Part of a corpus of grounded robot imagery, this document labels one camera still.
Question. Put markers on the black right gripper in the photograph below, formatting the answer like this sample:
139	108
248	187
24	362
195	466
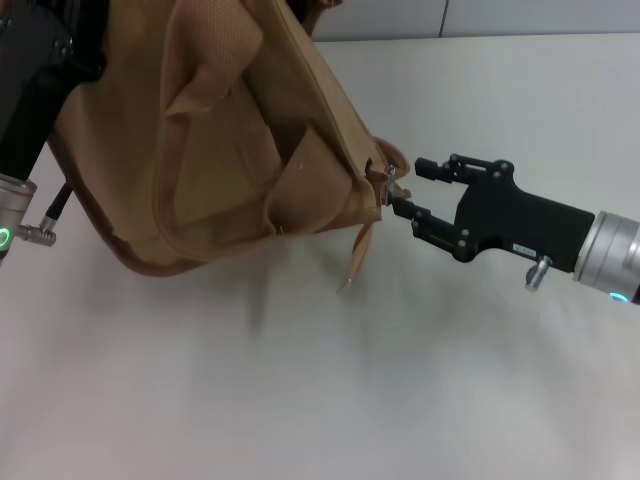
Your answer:
520	220

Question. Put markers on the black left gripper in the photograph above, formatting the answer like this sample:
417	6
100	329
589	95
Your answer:
35	90

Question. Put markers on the silver zipper pull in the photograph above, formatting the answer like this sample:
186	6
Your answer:
391	182

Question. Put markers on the khaki canvas food bag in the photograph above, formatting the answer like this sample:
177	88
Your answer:
225	140

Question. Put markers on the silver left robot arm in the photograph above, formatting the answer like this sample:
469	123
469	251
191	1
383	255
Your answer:
12	215

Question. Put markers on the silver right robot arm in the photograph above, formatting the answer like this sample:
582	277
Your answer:
617	260

